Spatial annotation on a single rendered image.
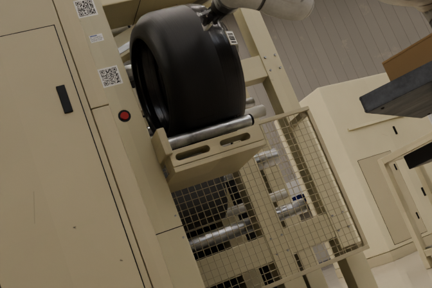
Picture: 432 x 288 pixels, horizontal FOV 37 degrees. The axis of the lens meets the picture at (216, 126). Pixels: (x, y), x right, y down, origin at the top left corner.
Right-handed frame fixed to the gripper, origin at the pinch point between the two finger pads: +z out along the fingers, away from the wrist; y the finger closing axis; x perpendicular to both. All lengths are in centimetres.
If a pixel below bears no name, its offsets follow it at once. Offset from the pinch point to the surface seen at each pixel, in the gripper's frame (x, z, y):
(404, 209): 108, 181, -169
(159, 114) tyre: 17, 57, 10
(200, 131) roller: 34.3, 12.6, 10.5
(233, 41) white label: 6.9, 5.9, -9.8
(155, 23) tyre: -7.9, 12.5, 13.7
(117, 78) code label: 5.7, 24.3, 30.6
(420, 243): 132, 177, -169
